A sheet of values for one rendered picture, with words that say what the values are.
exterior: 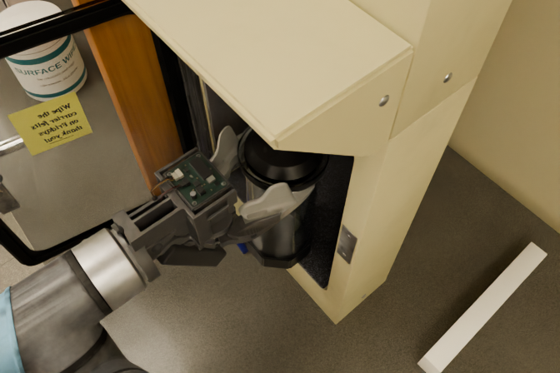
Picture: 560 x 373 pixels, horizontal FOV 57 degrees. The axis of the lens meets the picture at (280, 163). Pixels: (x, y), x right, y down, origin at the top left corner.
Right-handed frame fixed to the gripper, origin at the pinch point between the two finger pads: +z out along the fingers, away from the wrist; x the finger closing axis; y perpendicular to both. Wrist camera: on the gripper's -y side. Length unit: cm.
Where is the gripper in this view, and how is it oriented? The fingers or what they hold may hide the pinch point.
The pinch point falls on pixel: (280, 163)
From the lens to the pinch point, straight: 61.7
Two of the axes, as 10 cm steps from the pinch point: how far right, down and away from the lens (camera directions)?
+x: -6.4, -6.3, 4.3
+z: 7.7, -5.3, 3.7
